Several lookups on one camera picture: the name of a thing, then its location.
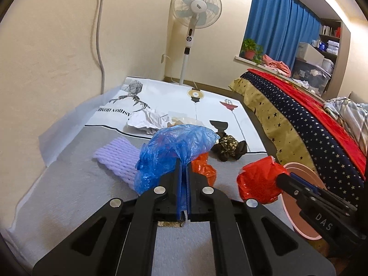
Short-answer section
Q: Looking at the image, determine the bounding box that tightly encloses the star-print quilt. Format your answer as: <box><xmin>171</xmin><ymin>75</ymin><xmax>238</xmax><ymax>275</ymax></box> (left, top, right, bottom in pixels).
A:
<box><xmin>229</xmin><ymin>72</ymin><xmax>367</xmax><ymax>207</ymax></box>

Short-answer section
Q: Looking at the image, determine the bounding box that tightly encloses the grey mat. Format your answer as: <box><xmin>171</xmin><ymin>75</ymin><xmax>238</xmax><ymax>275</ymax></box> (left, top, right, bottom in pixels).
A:
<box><xmin>9</xmin><ymin>125</ymin><xmax>296</xmax><ymax>276</ymax></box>

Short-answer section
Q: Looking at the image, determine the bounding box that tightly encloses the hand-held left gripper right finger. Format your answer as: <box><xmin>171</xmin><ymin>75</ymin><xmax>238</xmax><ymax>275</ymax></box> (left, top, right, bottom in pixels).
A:
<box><xmin>186</xmin><ymin>163</ymin><xmax>337</xmax><ymax>276</ymax></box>

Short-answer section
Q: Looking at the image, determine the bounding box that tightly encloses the plaid cloth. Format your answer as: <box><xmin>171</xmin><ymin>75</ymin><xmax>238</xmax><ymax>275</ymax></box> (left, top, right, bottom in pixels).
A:
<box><xmin>323</xmin><ymin>96</ymin><xmax>368</xmax><ymax>156</ymax></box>

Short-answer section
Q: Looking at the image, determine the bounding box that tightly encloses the purple foam net sleeve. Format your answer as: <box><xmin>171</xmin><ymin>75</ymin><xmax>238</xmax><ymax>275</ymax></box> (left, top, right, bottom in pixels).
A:
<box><xmin>92</xmin><ymin>137</ymin><xmax>147</xmax><ymax>192</ymax></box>

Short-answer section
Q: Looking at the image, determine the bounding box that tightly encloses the grey cardboard box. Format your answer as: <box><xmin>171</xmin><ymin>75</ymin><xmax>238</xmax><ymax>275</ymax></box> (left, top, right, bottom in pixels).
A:
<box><xmin>296</xmin><ymin>42</ymin><xmax>325</xmax><ymax>64</ymax></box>

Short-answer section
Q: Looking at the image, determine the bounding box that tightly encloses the white printed mat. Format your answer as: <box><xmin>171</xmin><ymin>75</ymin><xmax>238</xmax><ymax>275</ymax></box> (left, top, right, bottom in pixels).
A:
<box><xmin>85</xmin><ymin>76</ymin><xmax>266</xmax><ymax>153</ymax></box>

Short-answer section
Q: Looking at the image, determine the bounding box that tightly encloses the red plastic bag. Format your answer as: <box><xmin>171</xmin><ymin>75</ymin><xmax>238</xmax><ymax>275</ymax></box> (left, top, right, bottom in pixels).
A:
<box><xmin>236</xmin><ymin>156</ymin><xmax>289</xmax><ymax>204</ymax></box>

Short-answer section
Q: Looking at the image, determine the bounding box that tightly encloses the blue plastic bag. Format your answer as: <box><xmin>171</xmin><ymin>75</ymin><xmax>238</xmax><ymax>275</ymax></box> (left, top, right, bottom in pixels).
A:
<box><xmin>135</xmin><ymin>124</ymin><xmax>220</xmax><ymax>194</ymax></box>

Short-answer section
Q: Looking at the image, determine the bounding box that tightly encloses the clear plastic storage box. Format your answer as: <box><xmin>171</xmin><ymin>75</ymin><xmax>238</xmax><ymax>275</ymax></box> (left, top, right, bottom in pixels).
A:
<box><xmin>292</xmin><ymin>59</ymin><xmax>331</xmax><ymax>96</ymax></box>

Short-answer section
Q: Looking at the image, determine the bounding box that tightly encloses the pink plastic bin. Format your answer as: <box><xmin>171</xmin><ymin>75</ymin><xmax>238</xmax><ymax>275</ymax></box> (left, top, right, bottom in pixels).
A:
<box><xmin>280</xmin><ymin>162</ymin><xmax>324</xmax><ymax>240</ymax></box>

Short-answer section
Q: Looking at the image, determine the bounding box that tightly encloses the blue curtain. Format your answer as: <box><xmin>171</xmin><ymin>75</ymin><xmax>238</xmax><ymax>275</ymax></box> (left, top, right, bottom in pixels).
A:
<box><xmin>244</xmin><ymin>0</ymin><xmax>322</xmax><ymax>72</ymax></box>

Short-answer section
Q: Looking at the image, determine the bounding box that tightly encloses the orange plastic bag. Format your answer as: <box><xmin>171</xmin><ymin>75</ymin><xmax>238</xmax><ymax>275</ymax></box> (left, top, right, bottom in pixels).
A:
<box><xmin>191</xmin><ymin>152</ymin><xmax>217</xmax><ymax>187</ymax></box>

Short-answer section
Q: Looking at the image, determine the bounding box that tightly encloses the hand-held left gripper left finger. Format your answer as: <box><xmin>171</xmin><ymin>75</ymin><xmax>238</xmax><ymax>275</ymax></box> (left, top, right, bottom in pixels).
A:
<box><xmin>32</xmin><ymin>158</ymin><xmax>185</xmax><ymax>276</ymax></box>

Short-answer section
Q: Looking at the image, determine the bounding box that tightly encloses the pink cloth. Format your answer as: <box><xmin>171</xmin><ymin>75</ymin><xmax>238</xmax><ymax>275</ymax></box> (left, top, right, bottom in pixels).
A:
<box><xmin>262</xmin><ymin>54</ymin><xmax>291</xmax><ymax>77</ymax></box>

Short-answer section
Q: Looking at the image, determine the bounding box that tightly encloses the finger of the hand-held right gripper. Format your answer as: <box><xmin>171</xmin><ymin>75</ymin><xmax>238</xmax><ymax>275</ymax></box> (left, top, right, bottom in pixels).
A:
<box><xmin>290</xmin><ymin>172</ymin><xmax>345</xmax><ymax>201</ymax></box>
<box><xmin>276</xmin><ymin>174</ymin><xmax>357</xmax><ymax>217</ymax></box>

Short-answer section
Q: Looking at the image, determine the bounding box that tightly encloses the dark patterned cloth lump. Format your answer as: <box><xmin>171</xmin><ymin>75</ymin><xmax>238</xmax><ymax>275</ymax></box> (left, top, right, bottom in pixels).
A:
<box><xmin>211</xmin><ymin>135</ymin><xmax>248</xmax><ymax>161</ymax></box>

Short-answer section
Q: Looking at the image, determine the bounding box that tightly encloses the white standing fan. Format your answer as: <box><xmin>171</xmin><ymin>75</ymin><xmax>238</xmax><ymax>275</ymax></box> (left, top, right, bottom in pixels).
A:
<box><xmin>167</xmin><ymin>0</ymin><xmax>223</xmax><ymax>86</ymax></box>

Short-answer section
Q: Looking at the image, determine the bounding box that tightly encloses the red blanket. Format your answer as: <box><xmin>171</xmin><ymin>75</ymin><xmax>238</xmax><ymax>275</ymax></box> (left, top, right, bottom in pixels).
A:
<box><xmin>247</xmin><ymin>69</ymin><xmax>368</xmax><ymax>181</ymax></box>

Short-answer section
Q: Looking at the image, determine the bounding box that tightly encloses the clear plastic bag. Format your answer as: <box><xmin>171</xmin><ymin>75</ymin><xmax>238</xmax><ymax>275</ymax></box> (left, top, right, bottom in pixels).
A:
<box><xmin>168</xmin><ymin>111</ymin><xmax>206</xmax><ymax>128</ymax></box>

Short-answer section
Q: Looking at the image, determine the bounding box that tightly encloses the potted green plant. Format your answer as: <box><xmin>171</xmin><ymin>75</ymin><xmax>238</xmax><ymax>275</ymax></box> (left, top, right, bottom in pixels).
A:
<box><xmin>241</xmin><ymin>38</ymin><xmax>264</xmax><ymax>65</ymax></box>

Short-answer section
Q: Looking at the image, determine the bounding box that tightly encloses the white plastic sheet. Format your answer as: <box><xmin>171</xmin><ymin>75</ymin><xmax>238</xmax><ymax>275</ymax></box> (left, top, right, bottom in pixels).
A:
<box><xmin>39</xmin><ymin>86</ymin><xmax>127</xmax><ymax>167</ymax></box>

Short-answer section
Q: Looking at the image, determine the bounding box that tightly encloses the white window sill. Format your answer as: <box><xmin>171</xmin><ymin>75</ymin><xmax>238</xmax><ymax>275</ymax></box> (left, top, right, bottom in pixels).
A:
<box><xmin>233</xmin><ymin>56</ymin><xmax>291</xmax><ymax>77</ymax></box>

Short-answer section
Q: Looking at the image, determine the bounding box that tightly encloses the crumpled white paper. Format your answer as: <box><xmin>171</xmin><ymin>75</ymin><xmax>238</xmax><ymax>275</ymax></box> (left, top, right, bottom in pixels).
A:
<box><xmin>126</xmin><ymin>108</ymin><xmax>170</xmax><ymax>135</ymax></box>

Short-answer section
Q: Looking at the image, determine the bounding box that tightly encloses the wooden bookshelf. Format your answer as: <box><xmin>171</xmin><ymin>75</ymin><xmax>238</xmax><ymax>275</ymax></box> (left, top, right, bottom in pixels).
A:
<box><xmin>318</xmin><ymin>19</ymin><xmax>343</xmax><ymax>64</ymax></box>

